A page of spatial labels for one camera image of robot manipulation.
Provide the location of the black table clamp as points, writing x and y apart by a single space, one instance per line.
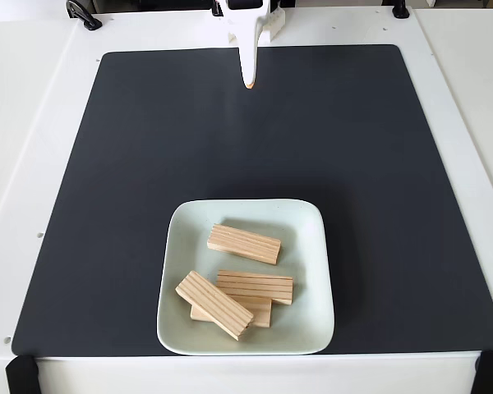
216 7
400 10
84 16

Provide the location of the pale green square plate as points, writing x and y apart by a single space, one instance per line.
308 287

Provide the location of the black rubber mat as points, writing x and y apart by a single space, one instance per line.
107 205

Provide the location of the wooden block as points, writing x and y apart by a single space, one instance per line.
244 244
263 285
213 303
259 312

